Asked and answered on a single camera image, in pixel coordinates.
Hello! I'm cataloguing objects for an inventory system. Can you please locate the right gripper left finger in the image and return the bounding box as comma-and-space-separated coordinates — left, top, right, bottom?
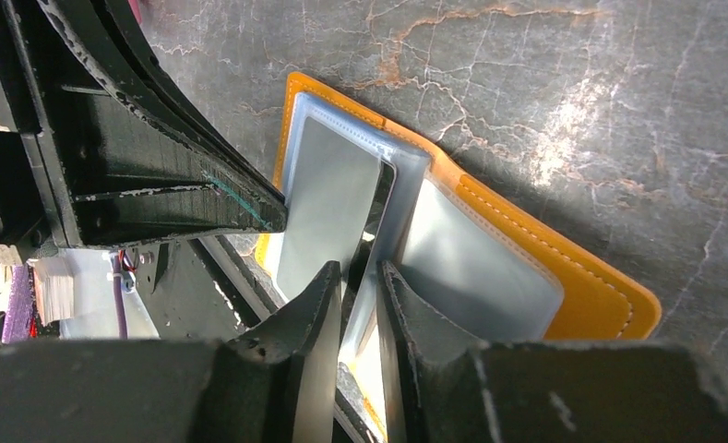
0, 261, 340, 442

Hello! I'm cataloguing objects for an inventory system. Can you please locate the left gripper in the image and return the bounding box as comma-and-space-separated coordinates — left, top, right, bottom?
0, 1, 287, 245

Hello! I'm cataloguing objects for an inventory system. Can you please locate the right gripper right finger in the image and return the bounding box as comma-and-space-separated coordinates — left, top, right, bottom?
376, 261, 728, 442

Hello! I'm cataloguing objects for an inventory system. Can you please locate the yellow leather card holder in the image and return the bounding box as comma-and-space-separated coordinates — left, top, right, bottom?
253, 71, 663, 443

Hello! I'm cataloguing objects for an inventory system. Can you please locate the pink cylindrical toy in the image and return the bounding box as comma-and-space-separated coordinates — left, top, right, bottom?
128, 0, 147, 25

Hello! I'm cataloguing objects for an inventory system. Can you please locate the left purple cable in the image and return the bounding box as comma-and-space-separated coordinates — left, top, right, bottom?
109, 253, 129, 341

